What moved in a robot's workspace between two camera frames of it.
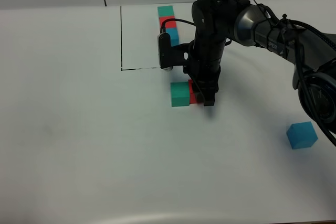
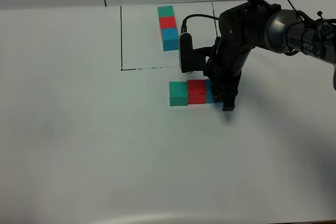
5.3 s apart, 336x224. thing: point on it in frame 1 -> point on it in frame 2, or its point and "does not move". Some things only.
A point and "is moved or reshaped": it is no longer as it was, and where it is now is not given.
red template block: x=169 y=24 does not move
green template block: x=165 y=11 does not move
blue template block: x=174 y=35 does not move
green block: x=180 y=96 does not move
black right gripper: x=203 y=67 -> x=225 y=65
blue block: x=302 y=135 is moved or reshaped
